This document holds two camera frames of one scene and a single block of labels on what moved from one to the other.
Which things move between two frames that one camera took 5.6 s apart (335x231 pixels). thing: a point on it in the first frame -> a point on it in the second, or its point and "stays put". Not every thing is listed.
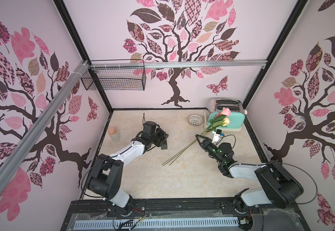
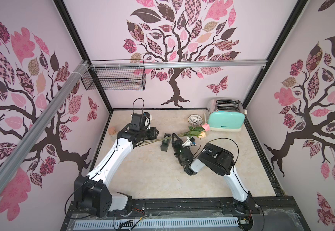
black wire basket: (116, 75) stays put
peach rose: (226, 122) -> (197, 132)
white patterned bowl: (195, 120) stays put
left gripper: (163, 135) -> (153, 130)
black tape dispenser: (164, 145) stays put
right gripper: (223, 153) -> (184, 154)
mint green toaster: (237, 117) stays put
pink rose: (216, 115) -> (205, 127)
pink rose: (225, 112) -> (191, 130)
